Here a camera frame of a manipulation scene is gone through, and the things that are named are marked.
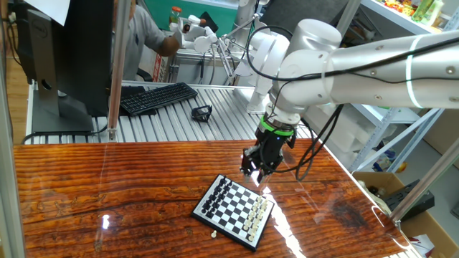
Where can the black tablet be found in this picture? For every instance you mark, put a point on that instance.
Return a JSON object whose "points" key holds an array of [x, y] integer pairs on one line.
{"points": [[209, 22]]}

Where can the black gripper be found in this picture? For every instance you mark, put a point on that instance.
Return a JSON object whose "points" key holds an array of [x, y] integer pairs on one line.
{"points": [[270, 150]]}

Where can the person in grey shirt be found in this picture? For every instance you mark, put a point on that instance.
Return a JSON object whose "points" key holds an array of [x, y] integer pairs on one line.
{"points": [[140, 39]]}

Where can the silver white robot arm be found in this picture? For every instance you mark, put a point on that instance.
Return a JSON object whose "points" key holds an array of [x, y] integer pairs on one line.
{"points": [[376, 79]]}

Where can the white haptic control device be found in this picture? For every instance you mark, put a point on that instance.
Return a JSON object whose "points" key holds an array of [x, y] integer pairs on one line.
{"points": [[202, 43]]}

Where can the yellow ball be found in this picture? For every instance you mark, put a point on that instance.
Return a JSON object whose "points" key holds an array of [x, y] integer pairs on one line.
{"points": [[402, 167]]}

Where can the dark grey foam panel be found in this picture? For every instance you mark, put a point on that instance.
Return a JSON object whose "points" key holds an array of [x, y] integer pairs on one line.
{"points": [[283, 10]]}

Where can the silver aluminium flight case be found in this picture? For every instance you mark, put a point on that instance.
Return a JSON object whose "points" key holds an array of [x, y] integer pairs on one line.
{"points": [[186, 70]]}

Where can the white chess king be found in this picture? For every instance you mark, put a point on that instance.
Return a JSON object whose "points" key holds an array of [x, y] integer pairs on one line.
{"points": [[258, 218]]}

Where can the colourful toy pile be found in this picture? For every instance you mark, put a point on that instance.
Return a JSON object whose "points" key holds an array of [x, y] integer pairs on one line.
{"points": [[398, 5]]}

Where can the white metal shelf rack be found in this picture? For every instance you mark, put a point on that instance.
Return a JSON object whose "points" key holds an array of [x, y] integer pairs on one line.
{"points": [[394, 16]]}

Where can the small black clip object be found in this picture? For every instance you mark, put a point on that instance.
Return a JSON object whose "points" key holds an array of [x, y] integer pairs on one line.
{"points": [[201, 114]]}

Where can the green plastic bottle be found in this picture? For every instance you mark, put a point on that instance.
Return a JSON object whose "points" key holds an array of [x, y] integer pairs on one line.
{"points": [[422, 9]]}

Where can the black chess king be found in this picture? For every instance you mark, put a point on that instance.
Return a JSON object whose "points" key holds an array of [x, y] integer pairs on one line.
{"points": [[213, 194]]}

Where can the bare person forearm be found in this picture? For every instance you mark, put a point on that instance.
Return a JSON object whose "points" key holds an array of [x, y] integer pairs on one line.
{"points": [[168, 46]]}

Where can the brown cardboard box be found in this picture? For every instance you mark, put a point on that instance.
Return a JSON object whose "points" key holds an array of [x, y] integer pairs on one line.
{"points": [[412, 229]]}

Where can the white foam packaging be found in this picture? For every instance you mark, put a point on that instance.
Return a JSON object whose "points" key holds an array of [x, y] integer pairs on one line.
{"points": [[355, 139]]}

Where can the aluminium frame post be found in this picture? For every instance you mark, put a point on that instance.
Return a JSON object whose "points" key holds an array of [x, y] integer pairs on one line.
{"points": [[9, 200], [349, 14], [116, 71], [423, 186]]}

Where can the white red paper packet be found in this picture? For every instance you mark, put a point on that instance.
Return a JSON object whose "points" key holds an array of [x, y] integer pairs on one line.
{"points": [[423, 242]]}

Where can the bottle with orange cap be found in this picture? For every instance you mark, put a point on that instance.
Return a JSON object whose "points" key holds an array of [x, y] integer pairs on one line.
{"points": [[175, 15]]}

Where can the black plastic device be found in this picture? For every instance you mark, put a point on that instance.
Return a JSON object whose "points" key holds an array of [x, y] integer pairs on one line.
{"points": [[425, 205]]}

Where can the blue plastic bag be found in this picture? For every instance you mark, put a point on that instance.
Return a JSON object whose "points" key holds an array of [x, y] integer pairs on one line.
{"points": [[382, 163]]}

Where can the black white chessboard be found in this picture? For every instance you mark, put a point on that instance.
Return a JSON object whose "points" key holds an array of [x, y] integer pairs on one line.
{"points": [[233, 211]]}

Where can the black monitor with stand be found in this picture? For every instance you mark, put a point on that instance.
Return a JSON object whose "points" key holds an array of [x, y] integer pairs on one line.
{"points": [[82, 53]]}

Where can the red white printed box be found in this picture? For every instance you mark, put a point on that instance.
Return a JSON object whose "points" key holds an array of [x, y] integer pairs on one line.
{"points": [[157, 70]]}

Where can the pale green bottle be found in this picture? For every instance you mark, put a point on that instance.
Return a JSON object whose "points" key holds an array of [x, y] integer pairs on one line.
{"points": [[435, 14]]}

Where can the silver background robot column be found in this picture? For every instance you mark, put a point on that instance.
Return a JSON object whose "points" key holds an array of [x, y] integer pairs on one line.
{"points": [[245, 14]]}

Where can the black chess queen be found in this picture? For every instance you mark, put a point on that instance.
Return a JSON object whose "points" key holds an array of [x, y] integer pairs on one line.
{"points": [[211, 198]]}

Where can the black keyboard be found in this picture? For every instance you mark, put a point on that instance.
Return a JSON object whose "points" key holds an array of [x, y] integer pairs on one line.
{"points": [[157, 97]]}

